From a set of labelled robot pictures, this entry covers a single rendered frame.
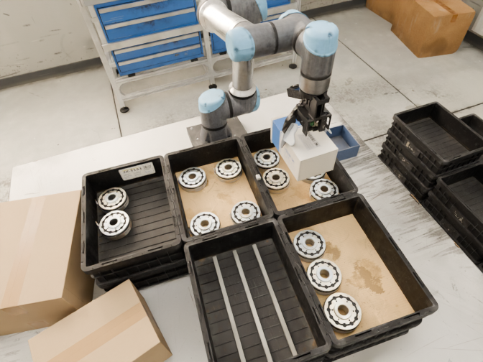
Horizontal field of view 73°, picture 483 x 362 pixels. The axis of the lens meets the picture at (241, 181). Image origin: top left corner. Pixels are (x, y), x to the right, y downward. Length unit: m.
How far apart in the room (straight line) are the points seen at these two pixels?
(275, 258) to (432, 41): 3.08
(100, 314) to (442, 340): 1.02
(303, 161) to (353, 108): 2.11
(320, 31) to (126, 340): 0.91
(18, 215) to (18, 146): 1.94
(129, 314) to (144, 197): 0.44
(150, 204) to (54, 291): 0.41
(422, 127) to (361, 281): 1.29
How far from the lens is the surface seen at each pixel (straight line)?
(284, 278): 1.06
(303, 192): 1.24
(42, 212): 1.33
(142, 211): 1.26
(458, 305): 1.33
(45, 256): 1.21
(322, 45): 0.78
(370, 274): 1.12
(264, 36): 0.83
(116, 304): 1.08
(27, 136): 3.32
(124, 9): 2.78
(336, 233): 1.16
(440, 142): 2.13
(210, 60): 3.05
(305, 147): 0.96
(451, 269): 1.38
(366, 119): 2.92
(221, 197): 1.22
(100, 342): 1.06
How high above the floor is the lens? 1.81
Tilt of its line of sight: 51 degrees down
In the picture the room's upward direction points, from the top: 4 degrees counter-clockwise
